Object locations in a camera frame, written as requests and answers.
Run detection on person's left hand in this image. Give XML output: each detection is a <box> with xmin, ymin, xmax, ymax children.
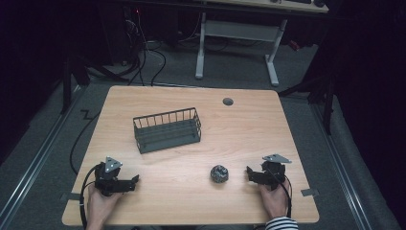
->
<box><xmin>85</xmin><ymin>183</ymin><xmax>124</xmax><ymax>230</ymax></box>

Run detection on hand-held gripper black cable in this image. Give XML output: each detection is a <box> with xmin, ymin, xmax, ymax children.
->
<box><xmin>79</xmin><ymin>164</ymin><xmax>102</xmax><ymax>230</ymax></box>
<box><xmin>266</xmin><ymin>168</ymin><xmax>293</xmax><ymax>219</ymax></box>

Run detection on bundle of black floor cables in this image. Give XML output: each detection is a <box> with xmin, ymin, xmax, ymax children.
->
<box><xmin>123</xmin><ymin>8</ymin><xmax>168</xmax><ymax>87</ymax></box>

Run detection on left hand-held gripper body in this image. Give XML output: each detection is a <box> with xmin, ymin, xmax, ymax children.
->
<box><xmin>93</xmin><ymin>155</ymin><xmax>135</xmax><ymax>197</ymax></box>

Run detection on black floor cable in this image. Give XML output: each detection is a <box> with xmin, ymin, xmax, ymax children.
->
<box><xmin>69</xmin><ymin>109</ymin><xmax>102</xmax><ymax>175</ymax></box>

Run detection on metal floor rail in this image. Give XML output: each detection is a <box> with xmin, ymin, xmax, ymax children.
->
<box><xmin>309</xmin><ymin>103</ymin><xmax>373</xmax><ymax>230</ymax></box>
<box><xmin>0</xmin><ymin>84</ymin><xmax>84</xmax><ymax>229</ymax></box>

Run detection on dark wire basket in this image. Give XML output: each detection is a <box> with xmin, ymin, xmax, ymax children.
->
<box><xmin>132</xmin><ymin>106</ymin><xmax>203</xmax><ymax>155</ymax></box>

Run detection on black metal stand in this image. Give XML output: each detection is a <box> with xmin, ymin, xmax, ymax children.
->
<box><xmin>59</xmin><ymin>52</ymin><xmax>128</xmax><ymax>115</ymax></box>
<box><xmin>278</xmin><ymin>71</ymin><xmax>336</xmax><ymax>136</ymax></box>

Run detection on right hand-held gripper black cable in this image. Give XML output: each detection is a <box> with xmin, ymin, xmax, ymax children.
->
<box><xmin>266</xmin><ymin>168</ymin><xmax>293</xmax><ymax>219</ymax></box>

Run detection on desk with white metal legs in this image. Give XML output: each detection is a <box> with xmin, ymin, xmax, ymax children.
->
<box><xmin>194</xmin><ymin>0</ymin><xmax>330</xmax><ymax>87</ymax></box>

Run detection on dark speckled round ball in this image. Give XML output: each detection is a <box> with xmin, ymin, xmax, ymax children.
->
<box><xmin>210</xmin><ymin>164</ymin><xmax>230</xmax><ymax>184</ymax></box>

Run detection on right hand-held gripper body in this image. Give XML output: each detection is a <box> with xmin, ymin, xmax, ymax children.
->
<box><xmin>255</xmin><ymin>153</ymin><xmax>293</xmax><ymax>192</ymax></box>

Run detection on person's right hand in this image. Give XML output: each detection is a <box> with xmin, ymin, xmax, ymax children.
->
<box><xmin>259</xmin><ymin>177</ymin><xmax>291</xmax><ymax>221</ymax></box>

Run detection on left hand-held gripper black cable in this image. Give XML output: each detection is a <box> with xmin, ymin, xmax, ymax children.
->
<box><xmin>79</xmin><ymin>164</ymin><xmax>102</xmax><ymax>230</ymax></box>

